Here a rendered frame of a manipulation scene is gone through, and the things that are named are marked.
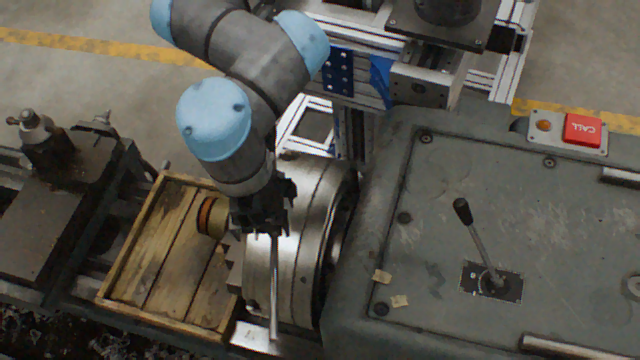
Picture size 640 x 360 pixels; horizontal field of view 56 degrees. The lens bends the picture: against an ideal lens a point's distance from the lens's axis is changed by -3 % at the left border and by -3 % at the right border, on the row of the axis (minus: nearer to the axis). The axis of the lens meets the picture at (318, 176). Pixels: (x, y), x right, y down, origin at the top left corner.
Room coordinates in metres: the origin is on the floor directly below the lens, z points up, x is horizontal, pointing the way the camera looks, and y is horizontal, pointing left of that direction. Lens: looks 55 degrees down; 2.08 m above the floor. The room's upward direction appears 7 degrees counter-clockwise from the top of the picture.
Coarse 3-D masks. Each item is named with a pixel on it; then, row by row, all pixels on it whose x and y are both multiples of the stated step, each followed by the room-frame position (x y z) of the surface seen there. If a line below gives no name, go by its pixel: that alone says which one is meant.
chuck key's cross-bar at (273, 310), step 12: (276, 156) 0.58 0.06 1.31; (276, 168) 0.56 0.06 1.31; (276, 240) 0.44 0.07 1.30; (276, 252) 0.42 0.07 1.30; (276, 264) 0.40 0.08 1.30; (276, 276) 0.38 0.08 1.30; (276, 288) 0.36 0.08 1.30; (276, 300) 0.34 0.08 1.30; (276, 312) 0.33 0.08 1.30; (276, 324) 0.31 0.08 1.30; (276, 336) 0.29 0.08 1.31
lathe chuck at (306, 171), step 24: (288, 168) 0.61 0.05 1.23; (312, 168) 0.61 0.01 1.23; (312, 192) 0.55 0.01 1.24; (264, 240) 0.49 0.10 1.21; (288, 240) 0.48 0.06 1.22; (264, 264) 0.46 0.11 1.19; (288, 264) 0.45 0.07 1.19; (264, 288) 0.43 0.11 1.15; (288, 288) 0.42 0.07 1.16; (264, 312) 0.42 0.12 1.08; (288, 312) 0.41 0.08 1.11
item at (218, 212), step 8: (208, 200) 0.64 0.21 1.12; (216, 200) 0.64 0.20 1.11; (224, 200) 0.64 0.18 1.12; (200, 208) 0.63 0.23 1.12; (208, 208) 0.63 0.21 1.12; (216, 208) 0.62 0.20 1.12; (224, 208) 0.62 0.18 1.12; (200, 216) 0.61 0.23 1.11; (208, 216) 0.61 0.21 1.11; (216, 216) 0.61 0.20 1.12; (224, 216) 0.60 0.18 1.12; (200, 224) 0.60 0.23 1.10; (208, 224) 0.60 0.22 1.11; (216, 224) 0.59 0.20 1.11; (224, 224) 0.59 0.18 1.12; (200, 232) 0.60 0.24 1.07; (208, 232) 0.59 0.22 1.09; (216, 232) 0.58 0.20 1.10; (224, 232) 0.58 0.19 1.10; (240, 232) 0.58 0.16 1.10
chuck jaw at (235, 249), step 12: (228, 240) 0.56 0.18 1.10; (240, 240) 0.56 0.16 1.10; (228, 252) 0.53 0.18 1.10; (240, 252) 0.53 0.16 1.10; (228, 264) 0.52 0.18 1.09; (240, 264) 0.51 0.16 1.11; (228, 276) 0.48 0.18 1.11; (240, 276) 0.48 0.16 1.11; (228, 288) 0.47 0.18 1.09; (240, 288) 0.46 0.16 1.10; (252, 300) 0.44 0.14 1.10
